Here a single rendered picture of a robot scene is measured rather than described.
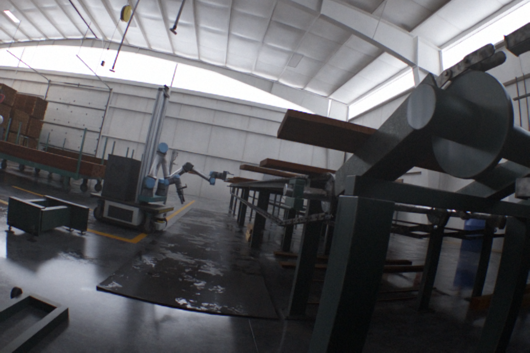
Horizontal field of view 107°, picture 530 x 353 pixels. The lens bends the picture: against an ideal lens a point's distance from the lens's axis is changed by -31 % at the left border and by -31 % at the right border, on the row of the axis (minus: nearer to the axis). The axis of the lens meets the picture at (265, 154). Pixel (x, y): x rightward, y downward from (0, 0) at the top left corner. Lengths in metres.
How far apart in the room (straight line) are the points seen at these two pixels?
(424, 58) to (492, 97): 9.36
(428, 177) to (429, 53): 4.16
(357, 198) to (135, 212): 2.86
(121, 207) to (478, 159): 3.31
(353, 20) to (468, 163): 8.43
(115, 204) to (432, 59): 9.61
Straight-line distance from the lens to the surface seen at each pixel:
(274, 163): 1.26
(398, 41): 9.48
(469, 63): 0.64
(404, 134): 0.70
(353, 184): 0.81
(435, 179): 9.05
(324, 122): 0.79
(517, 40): 0.59
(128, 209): 3.40
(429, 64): 9.97
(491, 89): 0.60
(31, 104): 16.05
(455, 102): 0.54
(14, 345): 1.14
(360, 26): 8.93
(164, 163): 3.36
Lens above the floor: 0.72
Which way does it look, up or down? 8 degrees up
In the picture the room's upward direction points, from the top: 9 degrees clockwise
